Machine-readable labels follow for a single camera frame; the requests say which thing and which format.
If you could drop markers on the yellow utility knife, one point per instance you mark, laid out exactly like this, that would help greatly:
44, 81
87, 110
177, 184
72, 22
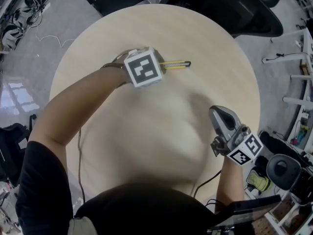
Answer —
176, 65

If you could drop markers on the black padded office chair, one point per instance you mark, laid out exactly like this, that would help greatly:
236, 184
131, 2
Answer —
232, 8

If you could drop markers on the white desk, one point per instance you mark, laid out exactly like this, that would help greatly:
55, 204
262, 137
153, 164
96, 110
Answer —
307, 45

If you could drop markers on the person's right forearm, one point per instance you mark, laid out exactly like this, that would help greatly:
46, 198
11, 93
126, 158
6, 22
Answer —
230, 185

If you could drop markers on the person's left forearm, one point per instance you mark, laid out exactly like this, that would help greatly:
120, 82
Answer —
80, 94

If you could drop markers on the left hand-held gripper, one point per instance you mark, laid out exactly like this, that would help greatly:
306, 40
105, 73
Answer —
141, 67

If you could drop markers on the yellow-green bag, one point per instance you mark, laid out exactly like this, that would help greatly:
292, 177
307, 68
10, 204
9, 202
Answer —
259, 181

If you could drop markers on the white open rack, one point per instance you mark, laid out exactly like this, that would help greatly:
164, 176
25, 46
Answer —
274, 220

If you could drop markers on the black backpack with oval shell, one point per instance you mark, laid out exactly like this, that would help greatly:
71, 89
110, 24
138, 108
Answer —
283, 170

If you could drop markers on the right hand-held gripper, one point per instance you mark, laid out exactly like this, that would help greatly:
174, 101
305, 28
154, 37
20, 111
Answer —
244, 150

